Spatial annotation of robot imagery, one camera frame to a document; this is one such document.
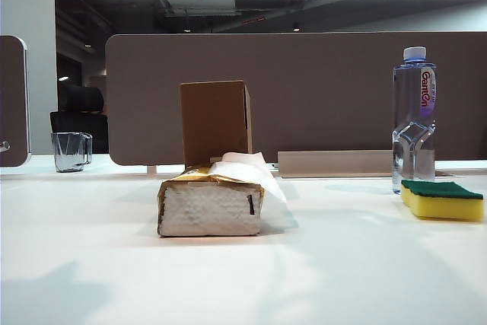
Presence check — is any beige metal cable tray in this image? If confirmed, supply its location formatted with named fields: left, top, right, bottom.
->
left=277, top=150, right=396, bottom=179

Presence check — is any black office chair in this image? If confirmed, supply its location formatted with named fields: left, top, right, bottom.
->
left=49, top=81, right=110, bottom=155

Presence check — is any narrow brown desk partition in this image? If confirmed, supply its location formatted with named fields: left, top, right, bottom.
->
left=0, top=34, right=30, bottom=168

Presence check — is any white tissue sheet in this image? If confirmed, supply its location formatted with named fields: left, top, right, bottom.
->
left=208, top=151, right=300, bottom=230

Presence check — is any yellow sponge green scouring pad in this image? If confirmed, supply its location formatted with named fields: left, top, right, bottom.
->
left=400, top=179, right=485, bottom=223

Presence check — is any gold wrapped paper tissue pack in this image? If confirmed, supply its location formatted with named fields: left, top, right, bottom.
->
left=156, top=163, right=264, bottom=237

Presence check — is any clear glass mug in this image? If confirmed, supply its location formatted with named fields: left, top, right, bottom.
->
left=50, top=131, right=94, bottom=173

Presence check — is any wide brown desk partition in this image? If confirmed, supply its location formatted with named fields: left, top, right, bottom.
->
left=104, top=31, right=487, bottom=167

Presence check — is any clear Ganten water bottle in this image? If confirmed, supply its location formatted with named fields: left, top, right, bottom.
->
left=391, top=46, right=438, bottom=196

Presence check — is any brown cardboard box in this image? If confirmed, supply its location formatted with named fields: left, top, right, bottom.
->
left=179, top=79, right=254, bottom=168

